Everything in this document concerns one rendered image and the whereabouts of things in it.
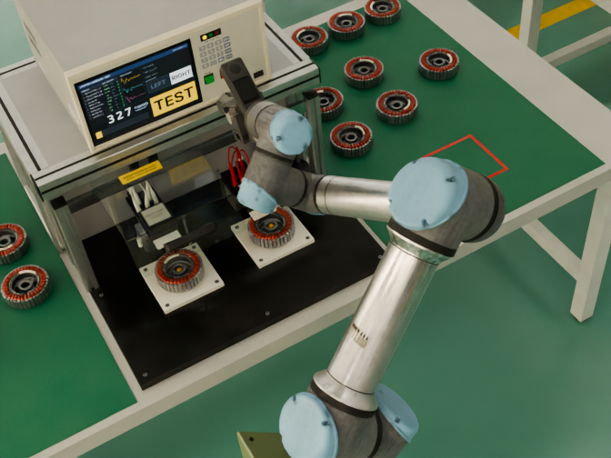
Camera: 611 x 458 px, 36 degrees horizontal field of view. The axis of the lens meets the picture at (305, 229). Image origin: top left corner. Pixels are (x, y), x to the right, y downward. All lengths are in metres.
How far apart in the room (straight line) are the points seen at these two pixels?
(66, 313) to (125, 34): 0.67
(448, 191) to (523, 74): 1.35
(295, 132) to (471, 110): 1.00
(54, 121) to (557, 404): 1.65
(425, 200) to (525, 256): 1.83
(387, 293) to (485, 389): 1.46
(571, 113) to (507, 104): 0.17
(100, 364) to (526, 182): 1.12
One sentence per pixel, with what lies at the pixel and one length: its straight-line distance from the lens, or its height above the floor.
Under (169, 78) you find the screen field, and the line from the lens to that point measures 1.99.
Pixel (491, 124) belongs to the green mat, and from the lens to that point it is 2.54.
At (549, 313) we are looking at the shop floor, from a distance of 3.07.
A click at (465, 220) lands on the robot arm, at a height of 1.37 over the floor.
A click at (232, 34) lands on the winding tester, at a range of 2.01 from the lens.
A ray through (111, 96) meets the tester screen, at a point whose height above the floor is 1.24.
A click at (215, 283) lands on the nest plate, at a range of 2.15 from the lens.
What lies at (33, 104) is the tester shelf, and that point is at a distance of 2.20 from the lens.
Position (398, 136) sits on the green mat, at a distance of 2.49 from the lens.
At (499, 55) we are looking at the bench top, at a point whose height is 0.75.
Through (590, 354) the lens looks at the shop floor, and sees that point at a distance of 3.00.
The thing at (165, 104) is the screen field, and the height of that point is 1.16.
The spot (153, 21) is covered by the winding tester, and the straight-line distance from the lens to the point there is 2.00.
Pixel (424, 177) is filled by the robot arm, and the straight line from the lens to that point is 1.42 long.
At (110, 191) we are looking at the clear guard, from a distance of 2.00.
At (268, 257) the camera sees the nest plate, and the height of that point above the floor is 0.78.
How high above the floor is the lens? 2.42
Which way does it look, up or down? 47 degrees down
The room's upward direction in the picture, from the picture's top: 7 degrees counter-clockwise
